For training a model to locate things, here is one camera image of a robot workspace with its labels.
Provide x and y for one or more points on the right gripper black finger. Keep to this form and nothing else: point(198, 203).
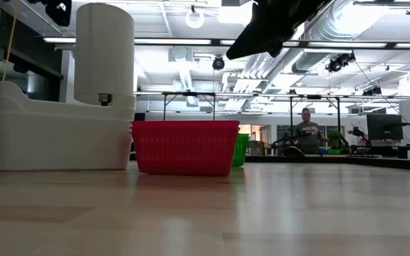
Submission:
point(265, 46)
point(262, 32)

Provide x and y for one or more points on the green plastic mesh basket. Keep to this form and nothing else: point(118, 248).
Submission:
point(245, 139)
point(240, 154)
point(245, 135)

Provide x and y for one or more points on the black desk-mounted robot arm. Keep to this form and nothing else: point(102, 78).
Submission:
point(290, 139)
point(358, 132)

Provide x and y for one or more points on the white cylinder shade table lamp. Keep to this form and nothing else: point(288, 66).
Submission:
point(105, 53)

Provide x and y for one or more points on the black ceiling spotlight cluster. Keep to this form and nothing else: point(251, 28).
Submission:
point(335, 65)

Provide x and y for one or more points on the long light bar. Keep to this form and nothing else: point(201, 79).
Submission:
point(173, 41)

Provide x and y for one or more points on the person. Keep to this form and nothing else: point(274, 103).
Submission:
point(308, 137)

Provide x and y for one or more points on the small green potted plant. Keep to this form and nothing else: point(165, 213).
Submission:
point(335, 136)

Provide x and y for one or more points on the small black ceiling spotlight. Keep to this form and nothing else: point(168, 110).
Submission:
point(376, 90)

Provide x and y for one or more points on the small black monitor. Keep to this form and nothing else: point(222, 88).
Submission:
point(139, 116)

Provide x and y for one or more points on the large black monitor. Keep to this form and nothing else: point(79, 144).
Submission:
point(384, 127)

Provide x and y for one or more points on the silver ventilation duct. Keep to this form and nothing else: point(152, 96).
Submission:
point(308, 62)

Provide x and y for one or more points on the round black ceiling camera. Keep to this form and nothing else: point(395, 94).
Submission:
point(218, 63)

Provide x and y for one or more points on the black metal frame stand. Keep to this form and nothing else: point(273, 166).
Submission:
point(315, 96)
point(190, 94)

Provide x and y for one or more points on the black aluminium table frame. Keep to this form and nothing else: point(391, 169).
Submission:
point(368, 161)

